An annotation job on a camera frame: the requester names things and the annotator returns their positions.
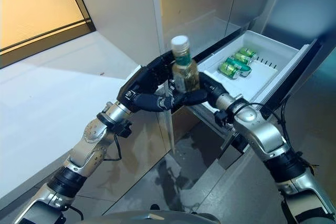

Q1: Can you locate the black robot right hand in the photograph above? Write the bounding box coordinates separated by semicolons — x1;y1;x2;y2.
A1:
172;72;229;110

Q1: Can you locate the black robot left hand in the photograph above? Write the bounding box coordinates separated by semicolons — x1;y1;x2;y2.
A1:
117;50;176;114

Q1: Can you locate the yellow tea bottle white cap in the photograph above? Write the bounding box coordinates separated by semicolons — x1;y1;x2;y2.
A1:
170;35;201;95

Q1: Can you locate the fridge drawer white inside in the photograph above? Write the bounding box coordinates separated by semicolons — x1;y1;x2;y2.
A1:
192;29;324;154

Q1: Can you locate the stainless steel fridge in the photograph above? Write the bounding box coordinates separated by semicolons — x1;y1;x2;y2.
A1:
156;0;257;154

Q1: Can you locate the white counter cabinet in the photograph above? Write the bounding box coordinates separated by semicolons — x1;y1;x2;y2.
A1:
0;30;173;210

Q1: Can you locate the tall white cabinet panel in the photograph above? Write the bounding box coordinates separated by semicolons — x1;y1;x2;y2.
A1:
70;0;177;154

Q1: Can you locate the stainless steel side panel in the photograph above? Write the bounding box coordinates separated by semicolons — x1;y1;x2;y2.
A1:
251;0;336;54

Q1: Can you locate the black framed orange window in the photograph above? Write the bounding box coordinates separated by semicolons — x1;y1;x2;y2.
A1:
0;0;97;62

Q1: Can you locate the grey robot torso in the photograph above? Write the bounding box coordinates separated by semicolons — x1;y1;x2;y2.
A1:
86;209;222;224

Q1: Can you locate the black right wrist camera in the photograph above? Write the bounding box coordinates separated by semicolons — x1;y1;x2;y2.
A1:
214;110;229;128

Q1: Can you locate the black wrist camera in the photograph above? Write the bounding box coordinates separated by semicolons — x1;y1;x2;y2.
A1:
114;120;132;137
214;110;229;128

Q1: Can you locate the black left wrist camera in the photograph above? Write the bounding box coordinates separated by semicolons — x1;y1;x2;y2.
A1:
114;120;132;137

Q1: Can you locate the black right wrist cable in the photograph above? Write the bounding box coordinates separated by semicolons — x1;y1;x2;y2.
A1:
230;101;289;144

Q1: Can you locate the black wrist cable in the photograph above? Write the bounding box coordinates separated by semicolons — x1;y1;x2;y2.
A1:
230;101;289;144
103;134;124;162

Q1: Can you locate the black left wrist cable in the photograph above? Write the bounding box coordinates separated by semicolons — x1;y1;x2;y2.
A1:
103;134;124;162

